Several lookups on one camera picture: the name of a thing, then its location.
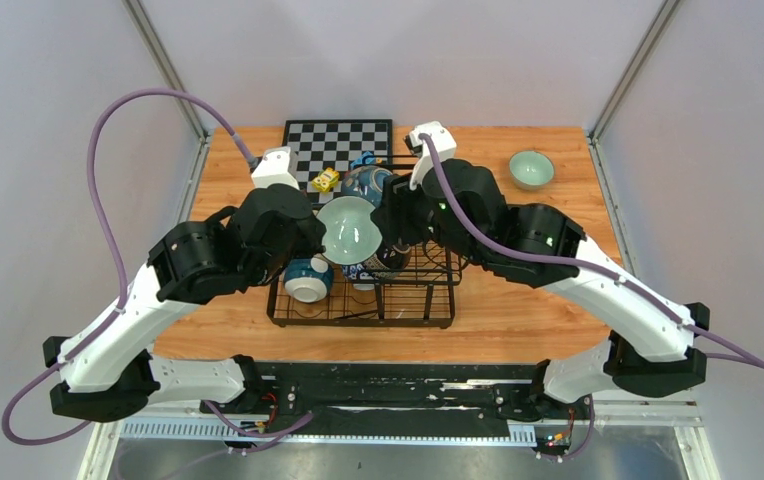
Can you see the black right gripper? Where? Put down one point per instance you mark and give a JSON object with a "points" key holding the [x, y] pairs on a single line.
{"points": [[392, 213]]}

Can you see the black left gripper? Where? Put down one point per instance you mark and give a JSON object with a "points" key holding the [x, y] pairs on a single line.
{"points": [[314, 241]]}

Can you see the white grid pattern bowl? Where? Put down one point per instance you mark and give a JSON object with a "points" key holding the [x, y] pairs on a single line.
{"points": [[351, 237]]}

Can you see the pale green celadon bowl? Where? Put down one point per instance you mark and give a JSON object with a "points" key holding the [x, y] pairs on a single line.
{"points": [[531, 170]]}

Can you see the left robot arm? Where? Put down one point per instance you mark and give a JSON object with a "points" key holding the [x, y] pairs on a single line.
{"points": [[108, 373]]}

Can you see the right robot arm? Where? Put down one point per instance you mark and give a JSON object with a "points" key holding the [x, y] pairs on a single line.
{"points": [[650, 350]]}

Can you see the black patterned rim bowl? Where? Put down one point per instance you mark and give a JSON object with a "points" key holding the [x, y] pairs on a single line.
{"points": [[389, 260]]}

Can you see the teal glazed large bowl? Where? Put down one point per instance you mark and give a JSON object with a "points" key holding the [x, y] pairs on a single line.
{"points": [[366, 182]]}

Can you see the teal white dotted bowl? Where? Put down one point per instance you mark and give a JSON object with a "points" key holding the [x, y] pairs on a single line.
{"points": [[308, 280]]}

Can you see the blue yellow toy brick car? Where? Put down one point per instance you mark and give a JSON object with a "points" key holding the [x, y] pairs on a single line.
{"points": [[366, 159]]}

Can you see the yellow owl toy block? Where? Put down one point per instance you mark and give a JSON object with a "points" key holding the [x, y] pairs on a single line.
{"points": [[326, 180]]}

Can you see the blue white geometric bowl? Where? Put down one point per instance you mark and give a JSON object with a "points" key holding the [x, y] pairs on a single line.
{"points": [[359, 277]]}

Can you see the black and white chessboard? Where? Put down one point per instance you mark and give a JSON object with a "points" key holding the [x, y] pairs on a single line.
{"points": [[335, 144]]}

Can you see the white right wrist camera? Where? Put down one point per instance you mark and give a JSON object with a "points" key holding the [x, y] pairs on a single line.
{"points": [[425, 141]]}

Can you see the black wire dish rack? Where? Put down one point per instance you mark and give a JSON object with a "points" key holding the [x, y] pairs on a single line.
{"points": [[421, 295]]}

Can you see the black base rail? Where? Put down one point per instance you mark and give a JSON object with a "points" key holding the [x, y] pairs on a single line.
{"points": [[405, 404]]}

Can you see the aluminium frame post left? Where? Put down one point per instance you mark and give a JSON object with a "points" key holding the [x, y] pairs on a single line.
{"points": [[143, 24]]}

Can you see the aluminium frame post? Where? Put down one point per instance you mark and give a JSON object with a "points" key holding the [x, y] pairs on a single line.
{"points": [[652, 36], [143, 24]]}

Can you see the aluminium frame post right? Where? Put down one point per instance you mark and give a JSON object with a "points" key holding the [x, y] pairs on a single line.
{"points": [[652, 36]]}

